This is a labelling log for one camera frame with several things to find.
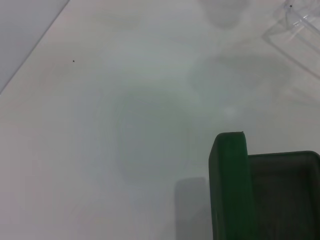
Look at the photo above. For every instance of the green glasses case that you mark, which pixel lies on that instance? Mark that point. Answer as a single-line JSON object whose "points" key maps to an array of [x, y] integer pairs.
{"points": [[230, 187]]}

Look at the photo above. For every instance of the clear white glasses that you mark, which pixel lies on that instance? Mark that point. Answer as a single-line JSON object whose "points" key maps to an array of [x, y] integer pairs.
{"points": [[290, 6]]}

